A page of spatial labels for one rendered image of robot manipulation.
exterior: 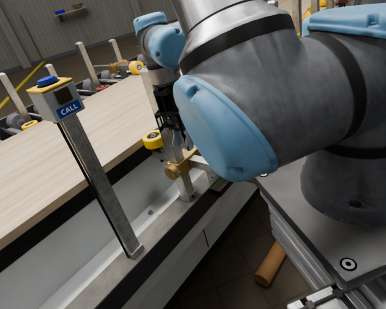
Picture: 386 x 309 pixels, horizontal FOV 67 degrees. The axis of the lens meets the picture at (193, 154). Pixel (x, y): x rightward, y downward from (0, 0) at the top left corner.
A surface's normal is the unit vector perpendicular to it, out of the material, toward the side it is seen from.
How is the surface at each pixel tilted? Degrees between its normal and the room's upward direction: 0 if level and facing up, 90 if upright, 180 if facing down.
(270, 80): 64
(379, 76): 68
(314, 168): 72
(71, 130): 90
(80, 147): 90
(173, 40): 90
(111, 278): 0
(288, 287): 0
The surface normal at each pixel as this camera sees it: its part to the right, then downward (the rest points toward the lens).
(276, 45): 0.36, -0.05
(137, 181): 0.76, 0.17
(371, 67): 0.15, -0.07
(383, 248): -0.23, -0.83
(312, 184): -0.97, 0.05
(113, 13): 0.27, 0.45
